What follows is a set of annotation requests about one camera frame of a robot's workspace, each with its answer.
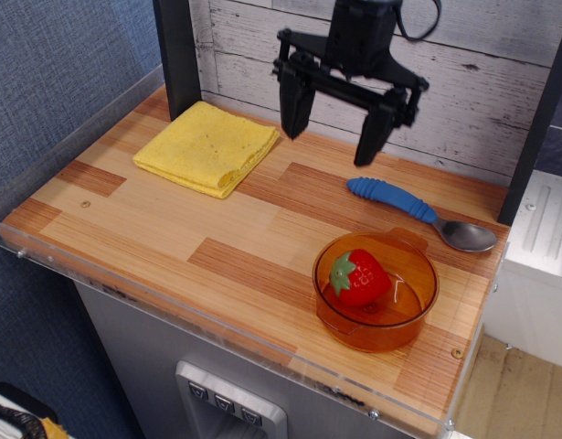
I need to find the silver dispenser button panel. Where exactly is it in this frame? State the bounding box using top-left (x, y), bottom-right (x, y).
top-left (175, 360), bottom-right (288, 438)

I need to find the yellow folded cloth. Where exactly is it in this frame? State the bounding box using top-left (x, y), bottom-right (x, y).
top-left (133, 102), bottom-right (279, 199)

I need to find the red toy strawberry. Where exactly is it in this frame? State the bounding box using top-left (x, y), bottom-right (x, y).
top-left (329, 249), bottom-right (392, 306)

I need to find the grey toy fridge cabinet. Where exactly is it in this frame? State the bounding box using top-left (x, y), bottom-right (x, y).
top-left (72, 278), bottom-right (428, 439)

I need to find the yellow object bottom left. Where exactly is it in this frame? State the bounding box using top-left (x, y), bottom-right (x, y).
top-left (38, 418), bottom-right (71, 439)

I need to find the white toy sink unit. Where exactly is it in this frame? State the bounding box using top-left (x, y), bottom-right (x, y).
top-left (482, 170), bottom-right (562, 366)

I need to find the orange transparent plastic pot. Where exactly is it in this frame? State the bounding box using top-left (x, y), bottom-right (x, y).
top-left (313, 228), bottom-right (439, 352)

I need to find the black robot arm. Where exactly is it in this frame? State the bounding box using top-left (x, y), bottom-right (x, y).
top-left (273, 1), bottom-right (429, 166)

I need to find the dark right frame post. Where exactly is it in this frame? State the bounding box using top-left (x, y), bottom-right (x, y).
top-left (497, 38), bottom-right (562, 226)

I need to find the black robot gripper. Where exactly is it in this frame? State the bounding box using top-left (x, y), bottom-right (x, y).
top-left (273, 1), bottom-right (429, 166)

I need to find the blue handled metal spoon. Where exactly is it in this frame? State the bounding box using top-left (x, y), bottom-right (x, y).
top-left (346, 177), bottom-right (498, 252)

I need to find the black braided cable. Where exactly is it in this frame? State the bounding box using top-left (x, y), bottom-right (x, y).
top-left (389, 0), bottom-right (444, 41)

